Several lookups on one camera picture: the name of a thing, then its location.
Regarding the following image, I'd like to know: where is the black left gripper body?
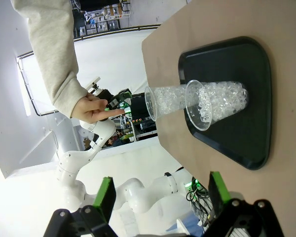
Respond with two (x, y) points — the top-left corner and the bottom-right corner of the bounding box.
(96, 88), (114, 109)

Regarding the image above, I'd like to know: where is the person's right hand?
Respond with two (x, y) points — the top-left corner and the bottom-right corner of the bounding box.
(71, 92), (126, 123)

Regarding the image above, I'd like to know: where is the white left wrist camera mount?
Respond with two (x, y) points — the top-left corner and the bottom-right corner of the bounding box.
(86, 77), (101, 92)

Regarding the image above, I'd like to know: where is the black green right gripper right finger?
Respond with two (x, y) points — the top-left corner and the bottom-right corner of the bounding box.
(204, 171), (286, 237)

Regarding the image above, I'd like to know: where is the black equipment case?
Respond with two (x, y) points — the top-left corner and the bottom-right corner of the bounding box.
(130, 95), (159, 124)

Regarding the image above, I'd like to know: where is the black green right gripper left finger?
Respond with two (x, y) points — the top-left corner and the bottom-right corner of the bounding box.
(43, 176), (117, 237)

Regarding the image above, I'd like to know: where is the person's right forearm cream sleeve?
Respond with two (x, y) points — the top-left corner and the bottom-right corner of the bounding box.
(11, 0), (89, 119)

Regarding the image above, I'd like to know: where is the black plastic serving tray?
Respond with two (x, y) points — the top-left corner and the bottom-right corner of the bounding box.
(178, 36), (272, 171)

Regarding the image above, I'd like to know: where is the black metal rail frame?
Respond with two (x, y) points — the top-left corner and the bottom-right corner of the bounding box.
(16, 50), (62, 117)

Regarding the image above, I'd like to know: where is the storage shelf with boxes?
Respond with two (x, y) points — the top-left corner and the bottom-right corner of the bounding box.
(73, 0), (132, 38)

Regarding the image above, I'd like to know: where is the clear plastic cup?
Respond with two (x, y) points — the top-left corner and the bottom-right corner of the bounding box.
(144, 85), (189, 122)
(184, 79), (249, 132)

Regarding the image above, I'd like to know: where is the black cable bundle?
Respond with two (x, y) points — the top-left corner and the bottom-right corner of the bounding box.
(185, 178), (215, 226)

